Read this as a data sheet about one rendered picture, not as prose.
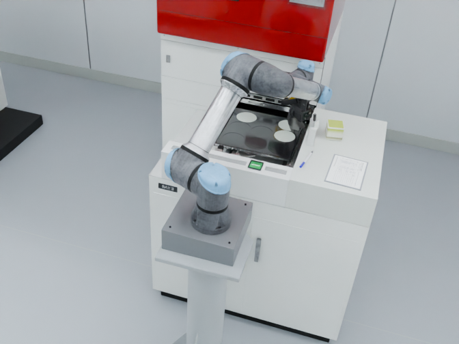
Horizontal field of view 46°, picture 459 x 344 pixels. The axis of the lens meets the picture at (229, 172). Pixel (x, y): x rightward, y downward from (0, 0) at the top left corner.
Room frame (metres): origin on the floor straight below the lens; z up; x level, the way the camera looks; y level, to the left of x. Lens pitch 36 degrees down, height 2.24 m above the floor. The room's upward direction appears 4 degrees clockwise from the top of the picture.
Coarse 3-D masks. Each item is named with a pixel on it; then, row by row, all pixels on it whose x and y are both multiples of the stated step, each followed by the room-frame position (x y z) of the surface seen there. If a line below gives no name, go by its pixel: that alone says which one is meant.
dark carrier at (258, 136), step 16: (240, 112) 2.34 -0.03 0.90; (256, 112) 2.35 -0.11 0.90; (224, 128) 2.17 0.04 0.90; (240, 128) 2.18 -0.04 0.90; (256, 128) 2.19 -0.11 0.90; (272, 128) 2.20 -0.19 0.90; (224, 144) 2.03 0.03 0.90; (240, 144) 2.05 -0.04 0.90; (256, 144) 2.06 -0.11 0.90; (272, 144) 2.07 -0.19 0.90; (288, 144) 2.08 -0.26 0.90
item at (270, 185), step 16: (176, 144) 1.92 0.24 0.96; (224, 160) 1.83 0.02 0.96; (240, 160) 1.83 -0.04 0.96; (256, 160) 1.84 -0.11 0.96; (240, 176) 1.77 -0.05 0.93; (256, 176) 1.75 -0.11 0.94; (272, 176) 1.74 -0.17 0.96; (288, 176) 1.75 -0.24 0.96; (240, 192) 1.77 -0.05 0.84; (256, 192) 1.75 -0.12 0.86; (272, 192) 1.73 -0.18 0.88
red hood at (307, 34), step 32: (160, 0) 2.47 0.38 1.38; (192, 0) 2.43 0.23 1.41; (224, 0) 2.39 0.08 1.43; (256, 0) 2.36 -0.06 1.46; (288, 0) 2.32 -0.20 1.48; (320, 0) 2.29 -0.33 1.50; (160, 32) 2.47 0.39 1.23; (192, 32) 2.43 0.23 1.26; (224, 32) 2.39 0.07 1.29; (256, 32) 2.35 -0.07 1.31; (288, 32) 2.32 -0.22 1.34; (320, 32) 2.28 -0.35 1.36
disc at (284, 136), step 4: (276, 132) 2.17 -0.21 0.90; (280, 132) 2.17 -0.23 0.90; (284, 132) 2.17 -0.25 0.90; (288, 132) 2.18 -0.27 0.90; (276, 136) 2.14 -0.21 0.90; (280, 136) 2.14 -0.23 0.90; (284, 136) 2.14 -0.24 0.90; (288, 136) 2.15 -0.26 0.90; (292, 136) 2.15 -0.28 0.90; (280, 140) 2.11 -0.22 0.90; (284, 140) 2.11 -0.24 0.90; (288, 140) 2.11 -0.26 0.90; (292, 140) 2.11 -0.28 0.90
